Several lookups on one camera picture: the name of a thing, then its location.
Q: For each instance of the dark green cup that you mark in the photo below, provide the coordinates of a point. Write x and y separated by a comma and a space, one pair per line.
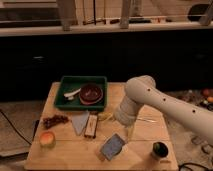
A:
159, 150

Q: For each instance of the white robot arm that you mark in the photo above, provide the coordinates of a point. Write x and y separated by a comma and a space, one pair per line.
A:
142, 90

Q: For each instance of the orange paper cup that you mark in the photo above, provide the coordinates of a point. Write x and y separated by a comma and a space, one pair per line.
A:
47, 139

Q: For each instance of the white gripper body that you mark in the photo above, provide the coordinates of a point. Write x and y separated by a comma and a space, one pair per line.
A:
129, 132

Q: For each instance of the wooden rectangular block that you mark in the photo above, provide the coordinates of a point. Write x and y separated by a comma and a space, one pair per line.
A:
91, 126

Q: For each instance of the green plastic tray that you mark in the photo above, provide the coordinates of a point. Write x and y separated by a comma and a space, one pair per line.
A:
70, 84

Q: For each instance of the white brush in tray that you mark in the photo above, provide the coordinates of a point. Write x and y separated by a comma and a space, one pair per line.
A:
70, 95

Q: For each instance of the light blue triangular cloth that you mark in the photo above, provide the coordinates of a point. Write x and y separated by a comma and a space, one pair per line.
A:
79, 121

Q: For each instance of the white wooden shelf rail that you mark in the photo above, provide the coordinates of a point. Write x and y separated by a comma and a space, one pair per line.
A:
80, 16

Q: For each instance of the bunch of red grapes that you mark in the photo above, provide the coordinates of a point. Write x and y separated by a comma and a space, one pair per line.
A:
49, 122

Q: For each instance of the dark red bowl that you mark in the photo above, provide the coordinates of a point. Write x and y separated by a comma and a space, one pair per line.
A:
90, 94

